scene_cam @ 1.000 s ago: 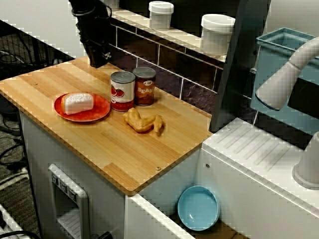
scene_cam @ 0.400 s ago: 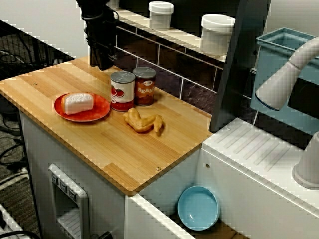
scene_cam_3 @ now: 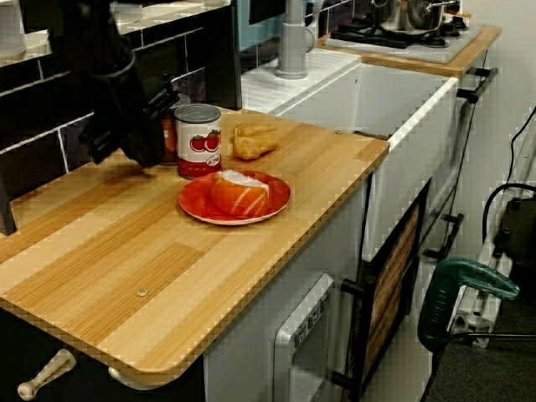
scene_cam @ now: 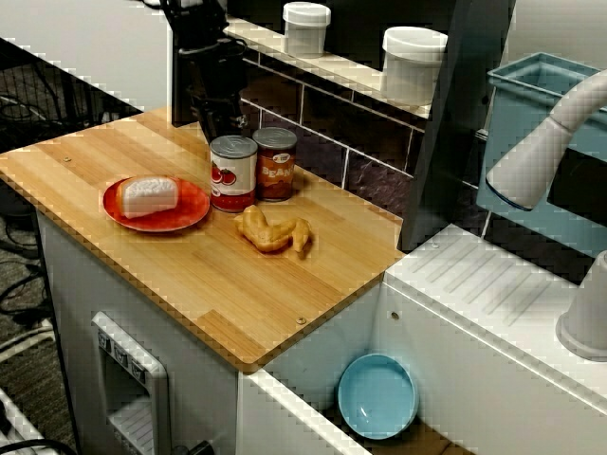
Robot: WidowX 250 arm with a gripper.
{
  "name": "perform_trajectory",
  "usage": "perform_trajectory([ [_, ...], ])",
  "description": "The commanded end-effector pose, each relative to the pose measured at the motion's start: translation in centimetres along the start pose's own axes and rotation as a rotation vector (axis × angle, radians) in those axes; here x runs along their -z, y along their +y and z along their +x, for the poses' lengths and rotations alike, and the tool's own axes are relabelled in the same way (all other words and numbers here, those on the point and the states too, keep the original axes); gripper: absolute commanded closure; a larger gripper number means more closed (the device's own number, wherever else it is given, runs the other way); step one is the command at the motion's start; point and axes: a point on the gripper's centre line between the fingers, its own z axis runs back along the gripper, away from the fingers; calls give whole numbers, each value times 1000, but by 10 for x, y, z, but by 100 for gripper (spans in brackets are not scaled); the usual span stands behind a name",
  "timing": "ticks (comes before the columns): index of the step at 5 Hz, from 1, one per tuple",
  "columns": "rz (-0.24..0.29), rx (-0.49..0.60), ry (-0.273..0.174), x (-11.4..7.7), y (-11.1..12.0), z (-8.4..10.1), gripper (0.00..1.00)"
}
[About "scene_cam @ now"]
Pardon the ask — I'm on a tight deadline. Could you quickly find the dark grey post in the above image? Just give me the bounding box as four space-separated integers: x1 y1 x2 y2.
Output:
400 0 518 252

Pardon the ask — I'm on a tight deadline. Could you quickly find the grey toy faucet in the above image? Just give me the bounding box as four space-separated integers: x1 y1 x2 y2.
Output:
486 68 607 364

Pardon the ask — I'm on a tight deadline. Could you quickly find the light blue bowl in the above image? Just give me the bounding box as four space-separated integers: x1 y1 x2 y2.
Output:
337 353 421 441

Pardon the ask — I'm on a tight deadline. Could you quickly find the beans can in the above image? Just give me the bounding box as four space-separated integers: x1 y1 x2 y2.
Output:
252 126 299 203

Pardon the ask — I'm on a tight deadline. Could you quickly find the white cable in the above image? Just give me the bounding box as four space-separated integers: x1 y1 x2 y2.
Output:
0 317 56 361

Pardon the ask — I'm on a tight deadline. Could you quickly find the large white plastic jar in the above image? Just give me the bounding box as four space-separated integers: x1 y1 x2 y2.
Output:
381 27 450 108

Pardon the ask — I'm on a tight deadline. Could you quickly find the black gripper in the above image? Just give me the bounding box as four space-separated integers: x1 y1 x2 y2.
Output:
175 37 248 144

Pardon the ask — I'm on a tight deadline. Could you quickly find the toy chicken wing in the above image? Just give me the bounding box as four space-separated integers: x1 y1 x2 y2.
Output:
235 204 314 261

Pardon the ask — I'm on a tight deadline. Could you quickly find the red plate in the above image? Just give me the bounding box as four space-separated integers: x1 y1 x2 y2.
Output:
102 175 212 233

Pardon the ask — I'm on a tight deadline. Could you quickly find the teal plastic bin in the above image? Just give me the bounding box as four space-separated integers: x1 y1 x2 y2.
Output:
476 51 607 260

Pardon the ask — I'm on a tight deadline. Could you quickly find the dark tiled backsplash with shelf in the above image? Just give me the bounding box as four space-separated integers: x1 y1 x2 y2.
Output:
171 0 494 238

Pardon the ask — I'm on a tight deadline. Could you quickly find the small white plastic jar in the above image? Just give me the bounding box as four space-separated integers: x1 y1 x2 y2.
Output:
283 2 332 59

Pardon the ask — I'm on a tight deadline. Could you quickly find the white toy kitchen cabinet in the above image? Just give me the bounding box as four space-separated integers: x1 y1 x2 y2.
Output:
35 208 607 455

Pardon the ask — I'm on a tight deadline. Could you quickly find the tomato can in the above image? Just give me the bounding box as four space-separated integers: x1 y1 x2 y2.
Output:
210 135 260 213

